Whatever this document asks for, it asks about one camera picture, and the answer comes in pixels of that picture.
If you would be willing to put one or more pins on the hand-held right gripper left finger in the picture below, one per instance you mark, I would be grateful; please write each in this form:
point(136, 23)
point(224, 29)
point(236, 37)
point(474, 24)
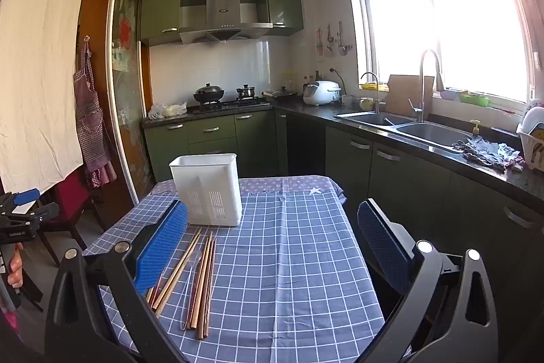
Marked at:
point(163, 248)

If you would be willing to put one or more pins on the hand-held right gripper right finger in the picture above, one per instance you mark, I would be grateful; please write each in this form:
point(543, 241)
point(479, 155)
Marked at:
point(382, 248)

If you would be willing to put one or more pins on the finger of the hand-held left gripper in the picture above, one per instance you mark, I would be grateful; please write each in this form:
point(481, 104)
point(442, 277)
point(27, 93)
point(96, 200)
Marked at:
point(42, 212)
point(26, 196)

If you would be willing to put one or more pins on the translucent plastic spoon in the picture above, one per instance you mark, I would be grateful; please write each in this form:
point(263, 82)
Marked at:
point(192, 286)

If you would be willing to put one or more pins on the bunch of wooden chopsticks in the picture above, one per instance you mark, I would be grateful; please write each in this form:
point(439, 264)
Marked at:
point(207, 282)

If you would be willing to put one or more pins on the white plastic utensil holder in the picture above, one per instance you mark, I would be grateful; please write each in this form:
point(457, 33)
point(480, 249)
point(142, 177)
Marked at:
point(212, 188)

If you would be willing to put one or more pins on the person's left hand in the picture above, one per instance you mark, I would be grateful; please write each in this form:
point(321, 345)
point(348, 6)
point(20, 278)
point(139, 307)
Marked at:
point(16, 269)

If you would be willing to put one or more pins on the red cushioned chair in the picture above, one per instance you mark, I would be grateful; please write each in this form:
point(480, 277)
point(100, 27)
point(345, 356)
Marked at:
point(72, 197)

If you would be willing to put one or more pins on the blue checkered tablecloth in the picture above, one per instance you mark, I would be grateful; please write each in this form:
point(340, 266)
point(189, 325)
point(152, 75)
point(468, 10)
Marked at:
point(289, 261)

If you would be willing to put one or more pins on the purple checkered apron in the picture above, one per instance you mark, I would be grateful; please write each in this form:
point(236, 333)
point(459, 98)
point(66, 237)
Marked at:
point(91, 125)

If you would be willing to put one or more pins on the steel double sink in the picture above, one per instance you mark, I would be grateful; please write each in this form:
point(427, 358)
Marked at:
point(429, 131)

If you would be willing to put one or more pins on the white hanging sheet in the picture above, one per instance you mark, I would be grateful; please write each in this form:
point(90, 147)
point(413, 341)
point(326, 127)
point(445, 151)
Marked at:
point(38, 69)

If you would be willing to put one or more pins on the white plastic bags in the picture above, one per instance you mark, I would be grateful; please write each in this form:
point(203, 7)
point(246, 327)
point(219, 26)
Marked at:
point(170, 111)

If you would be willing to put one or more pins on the grey rag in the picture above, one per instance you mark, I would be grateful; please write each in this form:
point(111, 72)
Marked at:
point(484, 152)

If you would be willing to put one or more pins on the patterned mug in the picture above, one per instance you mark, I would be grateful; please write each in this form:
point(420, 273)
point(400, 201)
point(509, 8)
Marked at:
point(365, 104)

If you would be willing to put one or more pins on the frosted glass sliding door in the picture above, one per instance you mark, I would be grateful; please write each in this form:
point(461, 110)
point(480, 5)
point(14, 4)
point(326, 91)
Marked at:
point(127, 91)

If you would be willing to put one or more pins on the yellow soap dispenser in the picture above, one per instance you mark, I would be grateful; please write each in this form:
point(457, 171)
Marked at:
point(475, 128)

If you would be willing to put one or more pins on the small steel faucet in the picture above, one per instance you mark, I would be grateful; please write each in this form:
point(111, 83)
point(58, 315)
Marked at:
point(376, 95)

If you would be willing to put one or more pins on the wooden cutting board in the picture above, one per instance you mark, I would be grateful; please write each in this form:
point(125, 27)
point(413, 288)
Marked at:
point(401, 95)

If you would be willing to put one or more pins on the black gas stove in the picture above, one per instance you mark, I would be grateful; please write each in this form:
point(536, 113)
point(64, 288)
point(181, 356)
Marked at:
point(238, 105)

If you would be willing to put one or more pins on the yellow plastic basket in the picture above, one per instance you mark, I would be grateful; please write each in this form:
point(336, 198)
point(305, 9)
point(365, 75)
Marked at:
point(374, 86)

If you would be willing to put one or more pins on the tall steel faucet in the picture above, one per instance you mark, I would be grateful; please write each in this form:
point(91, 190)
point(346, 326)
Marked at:
point(420, 91)

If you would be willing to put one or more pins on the black lidded wok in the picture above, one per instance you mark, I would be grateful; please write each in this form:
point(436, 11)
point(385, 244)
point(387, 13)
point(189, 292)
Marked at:
point(209, 92)

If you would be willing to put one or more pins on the white rice cooker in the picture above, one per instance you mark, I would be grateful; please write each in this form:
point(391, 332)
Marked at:
point(321, 93)

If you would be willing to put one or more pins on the purple plastic container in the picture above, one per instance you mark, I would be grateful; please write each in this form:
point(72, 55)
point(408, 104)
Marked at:
point(451, 95)

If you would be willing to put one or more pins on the green plastic container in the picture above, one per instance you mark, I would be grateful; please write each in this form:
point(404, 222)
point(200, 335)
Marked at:
point(474, 98)

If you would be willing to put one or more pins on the black kettle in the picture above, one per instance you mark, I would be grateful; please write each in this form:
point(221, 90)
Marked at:
point(246, 91)

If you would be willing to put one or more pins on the black frying pan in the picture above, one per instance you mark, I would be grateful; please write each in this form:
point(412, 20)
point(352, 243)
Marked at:
point(282, 93)

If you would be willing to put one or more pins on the white dish rack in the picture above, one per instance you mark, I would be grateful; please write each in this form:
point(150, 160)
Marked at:
point(531, 133)

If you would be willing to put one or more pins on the cooking oil bottle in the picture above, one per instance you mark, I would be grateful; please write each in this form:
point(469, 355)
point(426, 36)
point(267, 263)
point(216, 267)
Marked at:
point(289, 81)

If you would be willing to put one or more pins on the hanging metal ladle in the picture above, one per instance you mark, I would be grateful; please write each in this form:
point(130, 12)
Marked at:
point(342, 46)

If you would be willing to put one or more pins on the hanging metal spatula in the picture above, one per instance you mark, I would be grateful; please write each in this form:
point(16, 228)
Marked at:
point(330, 42)

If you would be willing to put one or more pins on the kitchen window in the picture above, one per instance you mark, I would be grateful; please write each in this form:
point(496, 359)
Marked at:
point(467, 27)

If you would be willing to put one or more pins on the steel range hood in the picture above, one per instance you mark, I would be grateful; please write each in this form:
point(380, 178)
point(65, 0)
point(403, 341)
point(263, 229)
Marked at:
point(223, 12)

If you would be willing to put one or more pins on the pink wall hanging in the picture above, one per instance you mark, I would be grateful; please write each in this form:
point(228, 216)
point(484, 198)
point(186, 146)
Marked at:
point(319, 42)

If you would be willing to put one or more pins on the green wall cabinets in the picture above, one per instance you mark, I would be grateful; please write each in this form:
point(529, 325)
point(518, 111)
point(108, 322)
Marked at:
point(159, 5)

